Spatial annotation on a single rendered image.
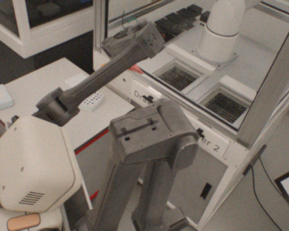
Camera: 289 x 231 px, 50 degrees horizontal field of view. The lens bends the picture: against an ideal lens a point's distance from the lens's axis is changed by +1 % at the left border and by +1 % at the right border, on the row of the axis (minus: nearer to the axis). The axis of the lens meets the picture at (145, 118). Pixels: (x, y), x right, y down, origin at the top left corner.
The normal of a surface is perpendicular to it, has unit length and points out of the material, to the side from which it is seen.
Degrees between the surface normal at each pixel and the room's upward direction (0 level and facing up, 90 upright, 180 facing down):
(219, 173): 90
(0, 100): 0
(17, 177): 47
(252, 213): 0
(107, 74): 70
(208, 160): 90
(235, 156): 90
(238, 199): 1
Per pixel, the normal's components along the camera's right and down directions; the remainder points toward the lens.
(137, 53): 0.00, 0.44
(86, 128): 0.12, -0.69
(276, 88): -0.65, 0.49
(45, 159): 0.71, -0.64
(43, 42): 0.75, 0.54
